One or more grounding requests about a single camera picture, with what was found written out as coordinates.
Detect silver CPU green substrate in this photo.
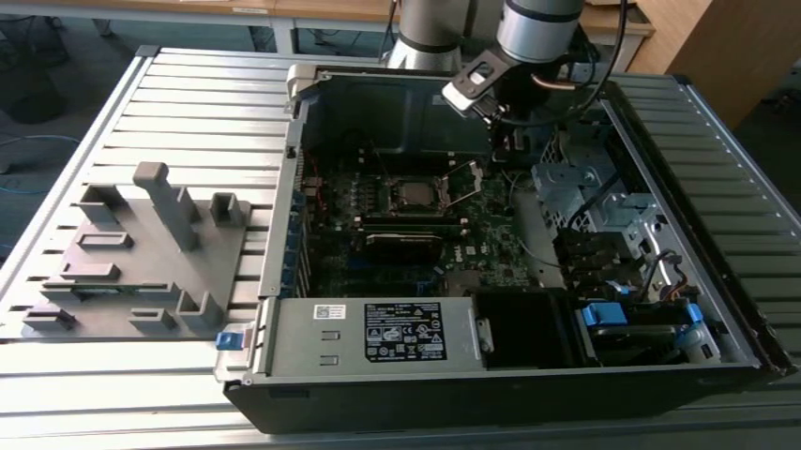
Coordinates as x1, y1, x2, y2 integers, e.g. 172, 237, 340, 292
397, 180, 439, 207

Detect wooden desk white legs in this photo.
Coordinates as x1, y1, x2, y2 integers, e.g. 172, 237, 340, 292
289, 0, 656, 71
0, 0, 294, 55

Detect silver drive cage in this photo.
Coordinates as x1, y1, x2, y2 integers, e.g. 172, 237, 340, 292
529, 93, 674, 235

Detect green motherboard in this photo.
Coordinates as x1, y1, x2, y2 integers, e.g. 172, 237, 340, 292
289, 149, 564, 299

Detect wooden cabinet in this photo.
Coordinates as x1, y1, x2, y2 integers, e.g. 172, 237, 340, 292
628, 0, 801, 130

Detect grey case latch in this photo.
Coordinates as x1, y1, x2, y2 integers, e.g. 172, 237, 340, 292
285, 64, 321, 102

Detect black expansion card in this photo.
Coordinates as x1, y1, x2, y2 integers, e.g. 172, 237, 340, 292
364, 232, 444, 266

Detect brown chipset heatsink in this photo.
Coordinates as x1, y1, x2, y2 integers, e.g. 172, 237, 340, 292
444, 270, 481, 291

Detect hard disk in blue carrier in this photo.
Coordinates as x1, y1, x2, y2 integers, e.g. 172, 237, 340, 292
577, 299, 708, 368

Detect grey power supply unit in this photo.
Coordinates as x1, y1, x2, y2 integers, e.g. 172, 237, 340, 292
249, 295, 495, 376

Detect black and grey PC case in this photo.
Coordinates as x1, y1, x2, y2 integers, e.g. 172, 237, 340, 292
210, 63, 799, 435

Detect grey parts rack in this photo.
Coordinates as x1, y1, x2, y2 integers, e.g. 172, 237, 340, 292
21, 161, 254, 338

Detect black office chair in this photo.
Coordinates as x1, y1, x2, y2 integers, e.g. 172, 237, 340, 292
0, 13, 73, 126

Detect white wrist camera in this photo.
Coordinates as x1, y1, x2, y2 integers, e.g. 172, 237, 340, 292
440, 50, 507, 116

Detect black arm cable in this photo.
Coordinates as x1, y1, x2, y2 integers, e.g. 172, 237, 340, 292
492, 0, 631, 128

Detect black drive cable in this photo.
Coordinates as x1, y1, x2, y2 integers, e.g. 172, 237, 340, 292
565, 172, 622, 231

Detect multicoloured wire bundle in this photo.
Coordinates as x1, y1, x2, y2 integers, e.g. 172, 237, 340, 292
663, 276, 696, 302

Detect blue floor cable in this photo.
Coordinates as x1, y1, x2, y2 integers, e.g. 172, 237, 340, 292
0, 133, 82, 196

